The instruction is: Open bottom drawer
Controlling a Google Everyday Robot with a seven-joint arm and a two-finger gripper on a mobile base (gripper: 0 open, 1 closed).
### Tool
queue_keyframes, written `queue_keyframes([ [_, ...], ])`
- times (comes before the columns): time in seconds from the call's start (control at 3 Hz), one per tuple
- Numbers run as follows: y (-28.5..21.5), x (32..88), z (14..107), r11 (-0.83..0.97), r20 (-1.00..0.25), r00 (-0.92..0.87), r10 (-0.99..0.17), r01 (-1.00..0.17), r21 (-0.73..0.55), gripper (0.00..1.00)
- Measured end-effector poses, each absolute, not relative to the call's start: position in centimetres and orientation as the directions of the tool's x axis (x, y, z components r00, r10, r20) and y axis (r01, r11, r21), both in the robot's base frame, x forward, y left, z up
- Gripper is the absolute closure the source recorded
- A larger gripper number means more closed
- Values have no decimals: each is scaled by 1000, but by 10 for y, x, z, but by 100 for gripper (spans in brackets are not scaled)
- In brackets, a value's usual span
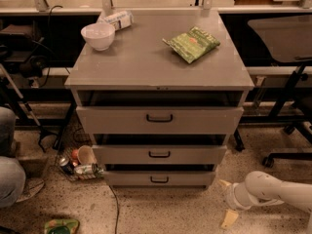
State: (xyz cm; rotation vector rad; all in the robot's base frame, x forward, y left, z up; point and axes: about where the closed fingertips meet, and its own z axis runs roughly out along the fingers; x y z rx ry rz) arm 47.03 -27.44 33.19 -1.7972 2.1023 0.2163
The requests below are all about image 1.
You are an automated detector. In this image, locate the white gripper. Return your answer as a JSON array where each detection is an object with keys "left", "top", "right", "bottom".
[{"left": 218, "top": 179, "right": 252, "bottom": 229}]

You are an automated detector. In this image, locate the grey bottom drawer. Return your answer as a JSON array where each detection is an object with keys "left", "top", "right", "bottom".
[{"left": 104, "top": 171, "right": 215, "bottom": 187}]

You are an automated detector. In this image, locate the grey drawer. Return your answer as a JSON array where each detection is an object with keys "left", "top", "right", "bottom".
[
  {"left": 104, "top": 171, "right": 215, "bottom": 187},
  {"left": 93, "top": 145, "right": 227, "bottom": 165},
  {"left": 76, "top": 106, "right": 243, "bottom": 135}
]

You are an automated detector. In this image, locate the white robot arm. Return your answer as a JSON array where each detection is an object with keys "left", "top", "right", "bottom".
[{"left": 218, "top": 171, "right": 312, "bottom": 234}]

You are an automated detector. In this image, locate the grey middle drawer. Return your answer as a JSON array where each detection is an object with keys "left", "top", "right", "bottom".
[{"left": 93, "top": 145, "right": 227, "bottom": 165}]

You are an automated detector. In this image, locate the grey drawer cabinet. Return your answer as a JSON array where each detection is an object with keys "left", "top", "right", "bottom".
[{"left": 64, "top": 9, "right": 255, "bottom": 190}]

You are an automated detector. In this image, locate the grey top drawer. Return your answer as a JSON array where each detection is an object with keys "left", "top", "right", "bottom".
[{"left": 76, "top": 106, "right": 243, "bottom": 135}]

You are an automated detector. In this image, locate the green white can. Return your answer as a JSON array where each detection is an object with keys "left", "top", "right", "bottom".
[{"left": 74, "top": 163, "right": 102, "bottom": 176}]

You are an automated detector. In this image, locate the paper cup in basket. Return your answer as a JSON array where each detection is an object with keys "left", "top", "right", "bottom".
[{"left": 77, "top": 145, "right": 97, "bottom": 165}]

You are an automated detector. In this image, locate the green chip bag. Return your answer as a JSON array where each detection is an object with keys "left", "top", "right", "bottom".
[{"left": 163, "top": 26, "right": 220, "bottom": 64}]

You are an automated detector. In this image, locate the orange round fruit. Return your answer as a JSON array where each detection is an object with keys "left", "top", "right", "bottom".
[{"left": 71, "top": 149, "right": 78, "bottom": 160}]

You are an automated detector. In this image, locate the blue soda can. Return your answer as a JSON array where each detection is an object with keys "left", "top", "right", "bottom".
[{"left": 58, "top": 157, "right": 74, "bottom": 175}]

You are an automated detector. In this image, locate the green bag on floor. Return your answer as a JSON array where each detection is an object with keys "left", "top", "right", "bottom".
[{"left": 44, "top": 218, "right": 80, "bottom": 234}]

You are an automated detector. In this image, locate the black office chair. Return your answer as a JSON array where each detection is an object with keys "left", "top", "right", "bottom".
[{"left": 247, "top": 15, "right": 312, "bottom": 169}]

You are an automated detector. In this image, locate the person grey shoe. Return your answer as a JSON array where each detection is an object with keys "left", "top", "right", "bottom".
[{"left": 17, "top": 177, "right": 45, "bottom": 203}]

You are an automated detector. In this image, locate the white bowl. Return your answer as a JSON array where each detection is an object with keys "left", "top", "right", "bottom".
[{"left": 81, "top": 22, "right": 115, "bottom": 51}]

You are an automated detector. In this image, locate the white blue snack package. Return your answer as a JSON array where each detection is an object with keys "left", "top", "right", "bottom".
[{"left": 97, "top": 11, "right": 134, "bottom": 31}]

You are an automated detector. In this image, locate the person leg in jeans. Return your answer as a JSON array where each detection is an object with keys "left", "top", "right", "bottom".
[{"left": 0, "top": 107, "right": 26, "bottom": 208}]

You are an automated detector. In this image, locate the black tripod stand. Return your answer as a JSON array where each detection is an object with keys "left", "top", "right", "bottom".
[{"left": 0, "top": 61, "right": 59, "bottom": 154}]

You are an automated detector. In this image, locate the black floor cable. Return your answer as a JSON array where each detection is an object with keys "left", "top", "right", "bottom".
[{"left": 108, "top": 184, "right": 121, "bottom": 234}]

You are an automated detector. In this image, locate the wire basket on floor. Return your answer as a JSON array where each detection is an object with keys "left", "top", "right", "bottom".
[{"left": 53, "top": 120, "right": 104, "bottom": 182}]

